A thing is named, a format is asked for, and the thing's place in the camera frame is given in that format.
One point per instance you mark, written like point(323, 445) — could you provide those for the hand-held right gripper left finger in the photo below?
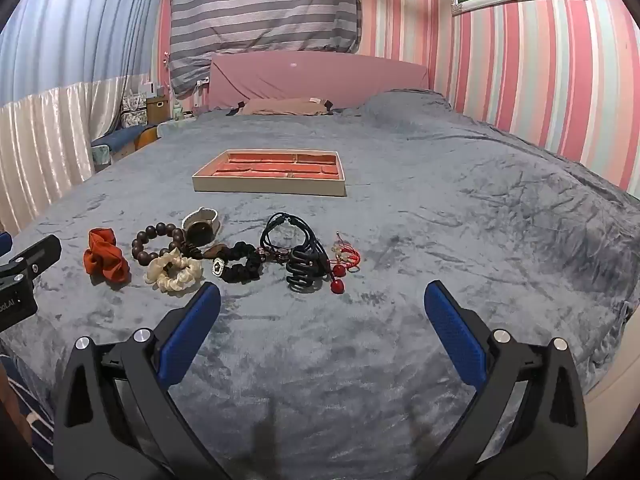
point(187, 332)

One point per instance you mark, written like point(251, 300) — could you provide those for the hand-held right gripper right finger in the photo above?
point(457, 335)

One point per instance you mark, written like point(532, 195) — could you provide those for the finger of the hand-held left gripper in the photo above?
point(4, 245)
point(37, 255)

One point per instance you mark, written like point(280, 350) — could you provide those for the cream satin scrunchie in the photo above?
point(170, 282)

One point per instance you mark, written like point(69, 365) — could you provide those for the orange scrunchie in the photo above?
point(102, 257)

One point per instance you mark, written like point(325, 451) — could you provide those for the black hair claw clip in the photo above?
point(300, 261)

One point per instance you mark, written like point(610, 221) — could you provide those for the brick-lined jewelry tray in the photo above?
point(270, 187)

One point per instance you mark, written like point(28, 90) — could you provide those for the brown hair clip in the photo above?
point(214, 250)

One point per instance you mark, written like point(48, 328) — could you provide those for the black scrunchie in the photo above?
point(245, 266)

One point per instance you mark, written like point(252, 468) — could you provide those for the beige wrist watch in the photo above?
point(201, 217)

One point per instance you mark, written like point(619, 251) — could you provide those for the blue and cream curtain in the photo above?
point(50, 125)

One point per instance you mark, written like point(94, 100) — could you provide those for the grey plush blanket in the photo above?
point(400, 220)

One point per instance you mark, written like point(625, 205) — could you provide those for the blue cushioned bench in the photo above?
point(117, 139)

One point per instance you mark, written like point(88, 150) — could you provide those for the white mattress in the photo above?
point(617, 370)

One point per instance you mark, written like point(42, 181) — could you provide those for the patterned storage box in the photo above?
point(134, 110)

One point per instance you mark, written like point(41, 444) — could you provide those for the brown cardboard box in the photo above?
point(156, 109)

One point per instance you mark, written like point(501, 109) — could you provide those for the green bottle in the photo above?
point(177, 114)

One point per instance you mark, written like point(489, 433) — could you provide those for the white tissue box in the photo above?
point(149, 89)

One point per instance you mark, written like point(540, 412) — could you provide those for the tan pillow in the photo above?
point(285, 106)

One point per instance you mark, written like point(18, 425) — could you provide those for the pink headboard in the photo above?
point(320, 77)

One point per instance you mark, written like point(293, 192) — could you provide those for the grey striped quilt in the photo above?
point(260, 5)

